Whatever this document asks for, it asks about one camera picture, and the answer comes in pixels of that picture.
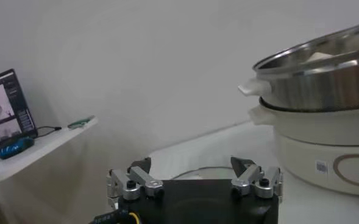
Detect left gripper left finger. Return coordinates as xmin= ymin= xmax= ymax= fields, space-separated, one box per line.
xmin=106 ymin=156 xmax=165 ymax=211

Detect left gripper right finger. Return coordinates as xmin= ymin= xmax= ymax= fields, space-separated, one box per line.
xmin=230 ymin=156 xmax=283 ymax=200

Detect glass pot lid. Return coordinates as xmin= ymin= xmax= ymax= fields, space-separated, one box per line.
xmin=171 ymin=166 xmax=238 ymax=180

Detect stainless steel steamer basket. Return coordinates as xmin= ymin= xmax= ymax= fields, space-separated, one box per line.
xmin=238 ymin=20 xmax=359 ymax=113

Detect cream electric cooker base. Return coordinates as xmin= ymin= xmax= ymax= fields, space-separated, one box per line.
xmin=247 ymin=104 xmax=359 ymax=201

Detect green grey card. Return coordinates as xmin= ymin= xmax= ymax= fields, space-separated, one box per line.
xmin=67 ymin=114 xmax=96 ymax=129

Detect white side table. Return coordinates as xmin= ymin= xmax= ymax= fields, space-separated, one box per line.
xmin=0 ymin=117 xmax=99 ymax=185

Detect blue computer mouse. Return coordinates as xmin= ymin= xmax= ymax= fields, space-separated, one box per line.
xmin=0 ymin=136 xmax=35 ymax=160

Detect black laptop cable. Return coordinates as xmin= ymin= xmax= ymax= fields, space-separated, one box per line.
xmin=36 ymin=125 xmax=63 ymax=138

